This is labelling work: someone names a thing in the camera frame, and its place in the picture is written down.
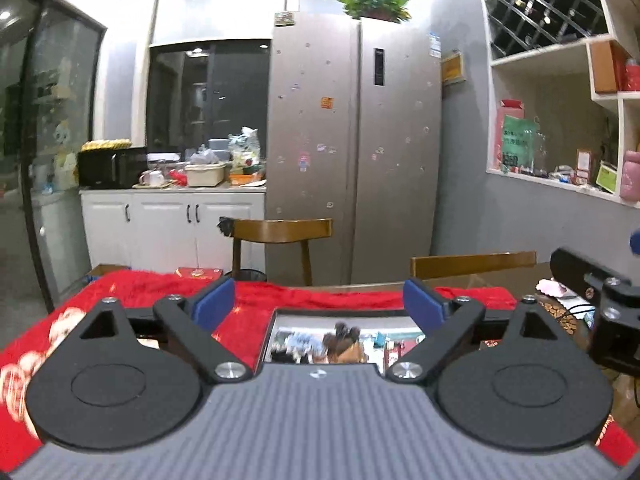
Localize green sign on shelf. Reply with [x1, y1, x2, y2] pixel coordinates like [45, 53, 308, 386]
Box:
[501, 115, 538, 172]

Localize potted green plant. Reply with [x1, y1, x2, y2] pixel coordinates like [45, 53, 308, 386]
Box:
[338, 0, 411, 23]

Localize black shallow cardboard box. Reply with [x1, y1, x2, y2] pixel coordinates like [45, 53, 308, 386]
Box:
[258, 309, 425, 373]

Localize black microwave oven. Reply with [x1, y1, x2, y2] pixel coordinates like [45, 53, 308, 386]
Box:
[78, 148, 148, 190]

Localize red bear print blanket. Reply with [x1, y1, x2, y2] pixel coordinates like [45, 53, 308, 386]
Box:
[1, 271, 639, 479]

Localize brown knitted hair bow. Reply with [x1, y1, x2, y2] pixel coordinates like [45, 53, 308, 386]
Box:
[322, 322, 366, 364]

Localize wooden chair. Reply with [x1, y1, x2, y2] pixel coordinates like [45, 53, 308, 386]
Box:
[218, 217, 333, 286]
[410, 252, 537, 280]

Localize pink bottle on shelf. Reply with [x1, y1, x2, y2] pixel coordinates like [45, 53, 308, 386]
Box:
[620, 151, 640, 202]

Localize white wall shelf unit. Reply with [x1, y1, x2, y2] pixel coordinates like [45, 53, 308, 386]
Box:
[480, 0, 639, 207]

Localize silver double door refrigerator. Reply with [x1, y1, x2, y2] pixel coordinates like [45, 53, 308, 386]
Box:
[266, 12, 442, 286]

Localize beige plastic basin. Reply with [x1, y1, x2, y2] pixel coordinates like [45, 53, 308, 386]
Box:
[184, 162, 227, 188]

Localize wooden chair right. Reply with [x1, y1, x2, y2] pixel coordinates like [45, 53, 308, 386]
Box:
[410, 252, 537, 280]

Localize white kitchen cabinet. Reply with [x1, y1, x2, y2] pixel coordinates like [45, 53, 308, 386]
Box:
[80, 186, 266, 273]

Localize wooden chair left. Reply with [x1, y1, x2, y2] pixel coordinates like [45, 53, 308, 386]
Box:
[218, 217, 333, 286]

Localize black cable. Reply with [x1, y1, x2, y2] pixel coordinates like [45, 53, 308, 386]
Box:
[546, 296, 599, 326]

